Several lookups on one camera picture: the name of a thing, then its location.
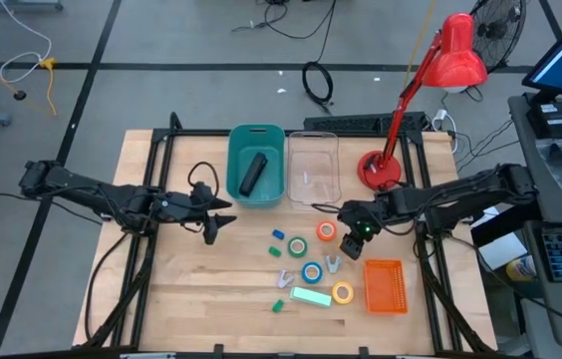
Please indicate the green mini stapler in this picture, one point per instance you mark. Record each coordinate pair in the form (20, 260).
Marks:
(278, 305)
(274, 251)

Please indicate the yellow tape roll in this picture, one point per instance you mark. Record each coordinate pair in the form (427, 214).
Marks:
(335, 293)

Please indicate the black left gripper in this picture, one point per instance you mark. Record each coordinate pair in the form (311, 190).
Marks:
(186, 209)

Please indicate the yellow and white bottle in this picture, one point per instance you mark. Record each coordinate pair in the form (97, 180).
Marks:
(520, 269)

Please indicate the grey-blue staple remover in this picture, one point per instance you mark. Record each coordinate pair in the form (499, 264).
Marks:
(333, 266)

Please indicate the blue tape roll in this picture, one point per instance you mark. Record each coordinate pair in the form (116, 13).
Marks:
(304, 272)

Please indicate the blue mini stapler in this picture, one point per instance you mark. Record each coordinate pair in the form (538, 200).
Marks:
(278, 234)

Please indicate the red desk lamp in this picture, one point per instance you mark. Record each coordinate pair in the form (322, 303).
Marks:
(455, 55)

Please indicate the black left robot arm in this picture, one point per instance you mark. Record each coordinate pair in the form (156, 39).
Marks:
(86, 192)

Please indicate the clear plastic bin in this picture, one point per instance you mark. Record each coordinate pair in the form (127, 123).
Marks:
(313, 169)

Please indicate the black floor fan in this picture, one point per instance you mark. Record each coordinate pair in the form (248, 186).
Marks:
(497, 30)

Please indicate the green tape roll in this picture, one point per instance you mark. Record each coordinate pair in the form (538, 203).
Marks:
(290, 247)

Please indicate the black stapler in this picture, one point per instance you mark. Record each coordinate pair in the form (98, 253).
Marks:
(253, 174)

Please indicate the mint green stapler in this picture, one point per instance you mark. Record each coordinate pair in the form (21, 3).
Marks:
(311, 297)

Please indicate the orange tape roll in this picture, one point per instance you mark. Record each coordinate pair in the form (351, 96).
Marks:
(318, 231)

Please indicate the white paper sheet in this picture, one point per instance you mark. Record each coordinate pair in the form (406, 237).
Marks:
(502, 251)

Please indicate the teal plastic bin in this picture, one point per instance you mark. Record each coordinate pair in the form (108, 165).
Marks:
(241, 144)

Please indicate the orange plastic basket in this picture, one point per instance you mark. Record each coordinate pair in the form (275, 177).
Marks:
(385, 286)

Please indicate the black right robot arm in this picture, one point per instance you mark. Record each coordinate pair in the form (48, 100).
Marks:
(460, 192)

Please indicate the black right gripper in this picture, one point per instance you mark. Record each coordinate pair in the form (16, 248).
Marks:
(358, 217)

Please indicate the black mini computer box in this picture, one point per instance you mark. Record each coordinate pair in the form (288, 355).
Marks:
(555, 119)

